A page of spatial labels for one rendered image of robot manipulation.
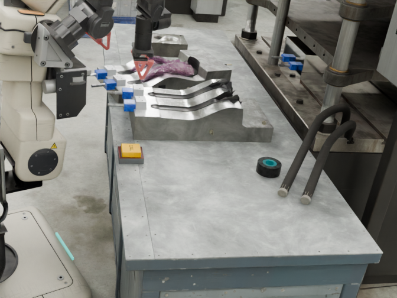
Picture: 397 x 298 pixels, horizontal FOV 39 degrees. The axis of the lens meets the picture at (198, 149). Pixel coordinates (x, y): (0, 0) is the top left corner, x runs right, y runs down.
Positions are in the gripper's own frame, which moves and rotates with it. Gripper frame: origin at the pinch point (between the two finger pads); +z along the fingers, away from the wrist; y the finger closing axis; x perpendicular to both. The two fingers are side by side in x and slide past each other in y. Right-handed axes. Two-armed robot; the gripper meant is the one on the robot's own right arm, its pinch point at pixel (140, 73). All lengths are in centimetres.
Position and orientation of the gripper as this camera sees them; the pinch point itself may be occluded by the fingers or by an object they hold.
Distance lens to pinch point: 191.2
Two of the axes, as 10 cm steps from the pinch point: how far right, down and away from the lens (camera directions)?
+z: -1.1, 8.7, 4.9
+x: -9.8, 0.0, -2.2
